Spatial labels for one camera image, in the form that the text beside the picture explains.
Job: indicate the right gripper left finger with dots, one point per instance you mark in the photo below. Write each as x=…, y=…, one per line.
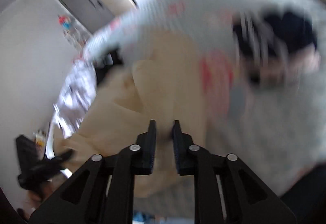
x=102, y=190

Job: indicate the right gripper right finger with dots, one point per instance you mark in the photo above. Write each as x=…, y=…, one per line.
x=226, y=189

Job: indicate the cream and pink shirt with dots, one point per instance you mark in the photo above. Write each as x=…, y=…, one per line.
x=165, y=87

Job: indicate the navy and pink folded clothes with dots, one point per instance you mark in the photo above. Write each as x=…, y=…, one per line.
x=276, y=48

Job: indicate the person's left hand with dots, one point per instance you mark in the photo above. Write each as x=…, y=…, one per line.
x=47, y=189

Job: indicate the blue checkered floral bedspread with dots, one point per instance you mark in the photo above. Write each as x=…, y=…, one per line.
x=278, y=130

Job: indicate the white garment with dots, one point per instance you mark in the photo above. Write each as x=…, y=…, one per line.
x=75, y=98

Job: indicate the red blue plush toy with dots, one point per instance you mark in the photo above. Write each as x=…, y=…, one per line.
x=65, y=21

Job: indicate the grey door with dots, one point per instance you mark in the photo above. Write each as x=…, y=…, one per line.
x=92, y=14

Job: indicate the white wall shelf rack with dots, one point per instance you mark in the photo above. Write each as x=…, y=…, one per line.
x=77, y=36

